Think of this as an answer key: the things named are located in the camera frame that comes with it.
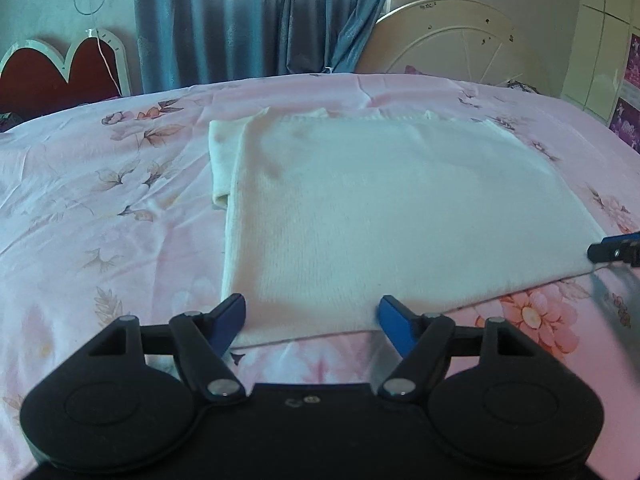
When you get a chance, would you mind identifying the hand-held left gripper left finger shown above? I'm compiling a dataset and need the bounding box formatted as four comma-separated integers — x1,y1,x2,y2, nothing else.
86,294,247,403

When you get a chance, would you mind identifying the pink floral bedsheet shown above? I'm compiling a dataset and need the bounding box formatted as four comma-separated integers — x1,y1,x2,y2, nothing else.
0,71,640,466

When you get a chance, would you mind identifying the pink wall poster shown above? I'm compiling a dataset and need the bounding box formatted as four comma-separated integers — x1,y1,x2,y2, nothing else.
607,96,640,153
622,34,640,90

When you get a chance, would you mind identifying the white knit sweater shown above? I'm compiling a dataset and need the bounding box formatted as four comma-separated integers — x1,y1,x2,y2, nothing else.
207,107,609,349

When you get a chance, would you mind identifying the white hanging cable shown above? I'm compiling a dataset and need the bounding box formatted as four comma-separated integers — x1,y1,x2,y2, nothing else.
89,29,124,97

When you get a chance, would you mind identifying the blue window curtain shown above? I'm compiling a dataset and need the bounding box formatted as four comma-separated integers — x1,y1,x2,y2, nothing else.
132,0,402,94

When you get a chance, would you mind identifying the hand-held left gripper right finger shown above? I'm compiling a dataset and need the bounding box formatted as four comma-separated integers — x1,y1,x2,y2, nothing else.
376,295,547,402

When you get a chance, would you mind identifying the cream round headboard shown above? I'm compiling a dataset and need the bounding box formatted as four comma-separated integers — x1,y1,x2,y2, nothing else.
354,0,552,97

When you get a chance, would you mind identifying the cream panelled wardrobe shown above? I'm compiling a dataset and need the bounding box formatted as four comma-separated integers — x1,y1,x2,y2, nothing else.
560,0,640,153

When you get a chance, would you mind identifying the red heart-shaped headboard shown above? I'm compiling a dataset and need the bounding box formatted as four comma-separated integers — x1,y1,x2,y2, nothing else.
0,27,132,117

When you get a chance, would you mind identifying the purple pillow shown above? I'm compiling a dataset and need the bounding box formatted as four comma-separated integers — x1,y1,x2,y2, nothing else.
402,64,481,83

